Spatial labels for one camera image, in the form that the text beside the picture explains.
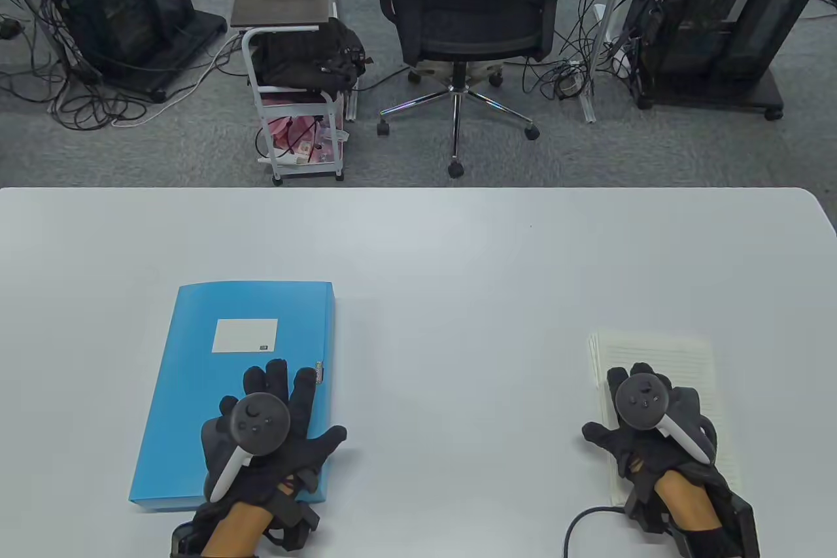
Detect person's right hand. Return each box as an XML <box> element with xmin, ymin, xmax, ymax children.
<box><xmin>582</xmin><ymin>363</ymin><xmax>718</xmax><ymax>498</ymax></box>

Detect black bag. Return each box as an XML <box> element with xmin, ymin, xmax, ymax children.
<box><xmin>250</xmin><ymin>17</ymin><xmax>367</xmax><ymax>93</ymax></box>

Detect black equipment rack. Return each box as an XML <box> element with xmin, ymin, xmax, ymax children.
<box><xmin>628</xmin><ymin>0</ymin><xmax>831</xmax><ymax>122</ymax></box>
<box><xmin>25</xmin><ymin>0</ymin><xmax>228</xmax><ymax>104</ymax></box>

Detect person's left hand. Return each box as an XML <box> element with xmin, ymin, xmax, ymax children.
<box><xmin>199</xmin><ymin>358</ymin><xmax>347</xmax><ymax>510</ymax></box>

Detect stack of lined papers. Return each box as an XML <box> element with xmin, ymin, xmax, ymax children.
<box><xmin>587</xmin><ymin>331</ymin><xmax>746</xmax><ymax>508</ymax></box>

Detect black cable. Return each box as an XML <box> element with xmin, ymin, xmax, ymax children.
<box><xmin>564</xmin><ymin>506</ymin><xmax>630</xmax><ymax>558</ymax></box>

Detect pink packets in cart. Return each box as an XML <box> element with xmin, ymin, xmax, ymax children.
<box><xmin>264</xmin><ymin>94</ymin><xmax>341</xmax><ymax>165</ymax></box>

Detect blue file box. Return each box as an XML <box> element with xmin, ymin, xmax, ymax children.
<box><xmin>129</xmin><ymin>281</ymin><xmax>336</xmax><ymax>512</ymax></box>

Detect tangle of black floor cables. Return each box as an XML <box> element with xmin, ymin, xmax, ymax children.
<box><xmin>0</xmin><ymin>0</ymin><xmax>244</xmax><ymax>131</ymax></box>
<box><xmin>520</xmin><ymin>0</ymin><xmax>655</xmax><ymax>102</ymax></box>

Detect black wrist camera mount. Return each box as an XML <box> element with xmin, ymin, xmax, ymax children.
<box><xmin>624</xmin><ymin>463</ymin><xmax>760</xmax><ymax>558</ymax></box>
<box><xmin>171</xmin><ymin>483</ymin><xmax>321</xmax><ymax>558</ymax></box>

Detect person's right forearm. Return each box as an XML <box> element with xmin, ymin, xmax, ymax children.
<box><xmin>654</xmin><ymin>470</ymin><xmax>725</xmax><ymax>534</ymax></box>

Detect white cart with brown top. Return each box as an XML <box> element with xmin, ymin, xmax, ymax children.
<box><xmin>231</xmin><ymin>0</ymin><xmax>347</xmax><ymax>186</ymax></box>

